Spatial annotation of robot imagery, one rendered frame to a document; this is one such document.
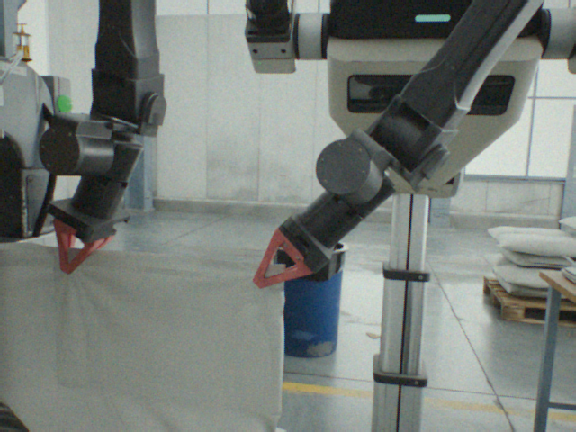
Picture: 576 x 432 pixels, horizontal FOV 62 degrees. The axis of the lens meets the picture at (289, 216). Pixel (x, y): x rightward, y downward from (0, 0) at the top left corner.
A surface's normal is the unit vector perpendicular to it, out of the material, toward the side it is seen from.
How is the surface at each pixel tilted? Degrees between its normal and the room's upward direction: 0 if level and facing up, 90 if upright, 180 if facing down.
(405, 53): 40
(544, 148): 90
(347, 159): 75
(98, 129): 105
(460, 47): 92
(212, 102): 90
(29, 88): 90
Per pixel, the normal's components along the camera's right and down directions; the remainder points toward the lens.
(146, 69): 0.89, 0.33
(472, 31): -0.59, 0.13
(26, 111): 0.98, 0.05
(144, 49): 0.90, 0.14
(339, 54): -0.09, -0.68
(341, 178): -0.38, -0.15
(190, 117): -0.17, 0.13
